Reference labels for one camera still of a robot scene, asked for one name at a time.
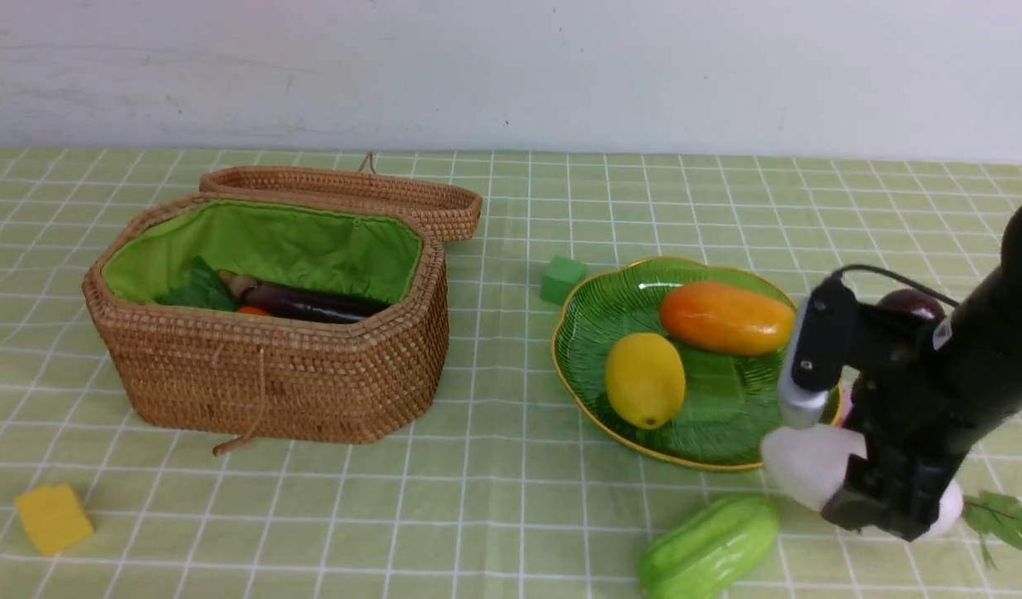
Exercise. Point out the green glass leaf plate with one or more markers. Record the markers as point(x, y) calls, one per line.
point(731, 402)

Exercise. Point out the dark purple plum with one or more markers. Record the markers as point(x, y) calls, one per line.
point(913, 301)

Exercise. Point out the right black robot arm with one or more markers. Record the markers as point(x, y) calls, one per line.
point(978, 345)

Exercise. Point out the purple eggplant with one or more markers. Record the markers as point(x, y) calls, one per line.
point(298, 304)

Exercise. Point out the white radish with leaves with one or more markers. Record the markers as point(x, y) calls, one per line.
point(809, 464)

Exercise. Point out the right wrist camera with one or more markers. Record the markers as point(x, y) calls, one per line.
point(816, 353)

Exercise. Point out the yellow lemon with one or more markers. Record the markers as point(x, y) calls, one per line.
point(645, 380)

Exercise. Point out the light green bitter gourd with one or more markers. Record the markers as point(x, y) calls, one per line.
point(711, 550)

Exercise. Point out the pink foam cube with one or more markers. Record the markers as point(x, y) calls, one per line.
point(846, 407)

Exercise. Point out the green checkered tablecloth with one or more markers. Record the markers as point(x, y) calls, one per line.
point(502, 490)

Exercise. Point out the woven basket lid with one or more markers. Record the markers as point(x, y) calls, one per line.
point(449, 213)

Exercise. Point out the green foam cube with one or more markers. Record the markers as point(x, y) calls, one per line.
point(560, 277)

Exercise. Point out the orange mango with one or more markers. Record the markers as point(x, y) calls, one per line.
point(726, 320)

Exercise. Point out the woven wicker basket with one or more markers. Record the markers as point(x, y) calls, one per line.
point(190, 359)

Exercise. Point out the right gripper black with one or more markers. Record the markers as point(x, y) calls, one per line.
point(905, 484)

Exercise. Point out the yellow foam cube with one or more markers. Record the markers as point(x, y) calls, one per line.
point(54, 518)

